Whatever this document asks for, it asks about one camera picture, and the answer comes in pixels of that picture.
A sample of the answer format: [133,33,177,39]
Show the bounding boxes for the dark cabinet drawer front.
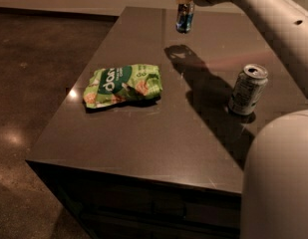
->
[57,174,242,239]

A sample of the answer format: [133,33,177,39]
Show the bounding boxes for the blue silver redbull can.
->
[175,2,194,34]

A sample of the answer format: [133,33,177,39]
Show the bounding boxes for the silver green soda can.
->
[228,64,268,116]

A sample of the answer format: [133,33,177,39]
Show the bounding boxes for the green chip bag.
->
[83,64,162,109]

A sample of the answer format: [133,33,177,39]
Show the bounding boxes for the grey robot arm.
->
[175,0,308,239]

